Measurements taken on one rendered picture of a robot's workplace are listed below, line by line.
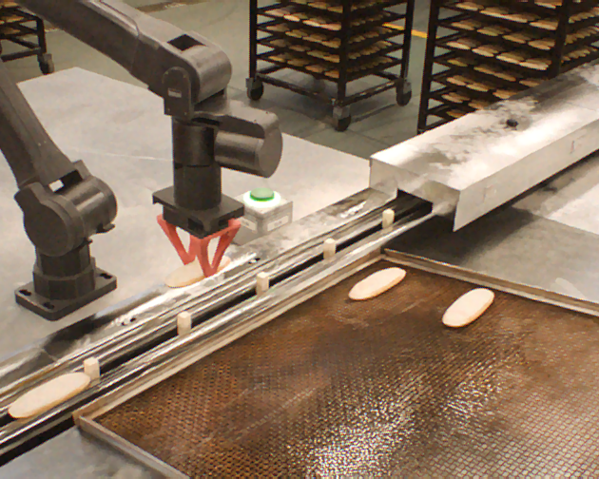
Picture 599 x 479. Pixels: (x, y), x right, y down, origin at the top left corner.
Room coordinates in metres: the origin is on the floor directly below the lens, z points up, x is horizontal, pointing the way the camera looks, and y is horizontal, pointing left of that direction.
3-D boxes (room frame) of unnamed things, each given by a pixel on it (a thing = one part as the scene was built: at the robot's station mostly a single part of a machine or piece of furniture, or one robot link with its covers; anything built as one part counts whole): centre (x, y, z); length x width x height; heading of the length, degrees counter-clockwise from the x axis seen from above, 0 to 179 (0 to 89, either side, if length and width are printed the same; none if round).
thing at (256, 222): (1.19, 0.06, 0.84); 0.08 x 0.08 x 0.11; 48
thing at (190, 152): (0.93, 0.12, 1.10); 0.07 x 0.06 x 0.07; 65
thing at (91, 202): (1.02, 0.30, 0.94); 0.09 x 0.05 x 0.10; 65
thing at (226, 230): (0.92, 0.12, 0.97); 0.07 x 0.07 x 0.09; 48
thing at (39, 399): (0.76, 0.27, 0.86); 0.10 x 0.04 x 0.01; 138
